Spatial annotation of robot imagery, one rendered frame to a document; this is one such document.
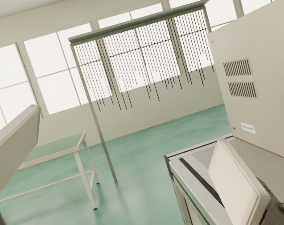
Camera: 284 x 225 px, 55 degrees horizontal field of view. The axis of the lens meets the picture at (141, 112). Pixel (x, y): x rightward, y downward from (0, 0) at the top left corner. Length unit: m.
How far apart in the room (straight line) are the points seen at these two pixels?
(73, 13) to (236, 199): 6.50
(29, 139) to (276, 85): 0.30
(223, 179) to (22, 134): 0.13
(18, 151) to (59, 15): 6.48
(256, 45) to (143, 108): 6.10
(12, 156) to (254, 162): 0.34
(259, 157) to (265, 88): 0.11
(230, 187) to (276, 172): 0.21
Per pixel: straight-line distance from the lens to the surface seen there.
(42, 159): 3.07
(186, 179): 0.42
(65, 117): 6.50
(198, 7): 3.88
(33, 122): 0.19
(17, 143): 0.17
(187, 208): 0.57
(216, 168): 0.20
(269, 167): 0.41
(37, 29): 6.67
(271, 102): 0.40
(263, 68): 0.40
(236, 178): 0.17
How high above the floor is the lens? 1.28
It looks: 8 degrees down
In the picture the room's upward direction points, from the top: 17 degrees counter-clockwise
